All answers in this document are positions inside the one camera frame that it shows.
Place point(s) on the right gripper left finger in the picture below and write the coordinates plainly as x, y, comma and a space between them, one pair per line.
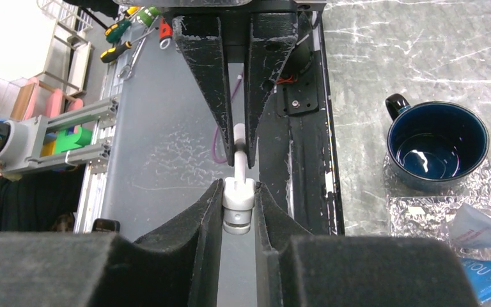
176, 264

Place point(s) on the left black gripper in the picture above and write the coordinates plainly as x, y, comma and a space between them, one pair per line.
211, 34

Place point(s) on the blue toothpaste tube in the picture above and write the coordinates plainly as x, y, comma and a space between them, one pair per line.
479, 275

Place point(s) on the white pink toothbrush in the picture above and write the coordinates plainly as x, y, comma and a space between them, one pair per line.
238, 193

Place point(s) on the clear textured oval tray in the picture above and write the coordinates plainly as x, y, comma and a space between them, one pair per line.
413, 213

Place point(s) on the grey aluminium fixture assembly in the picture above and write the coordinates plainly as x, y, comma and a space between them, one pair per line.
81, 136

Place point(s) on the white red-capped toothpaste tube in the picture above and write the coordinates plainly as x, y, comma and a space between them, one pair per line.
470, 228

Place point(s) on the metal wrench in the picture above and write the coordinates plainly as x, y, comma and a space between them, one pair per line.
126, 71

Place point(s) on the dark blue mug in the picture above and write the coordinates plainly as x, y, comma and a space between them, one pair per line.
434, 146

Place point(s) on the black base frame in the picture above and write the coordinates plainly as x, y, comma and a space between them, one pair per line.
297, 154

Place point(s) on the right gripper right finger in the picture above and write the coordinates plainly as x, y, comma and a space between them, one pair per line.
297, 268

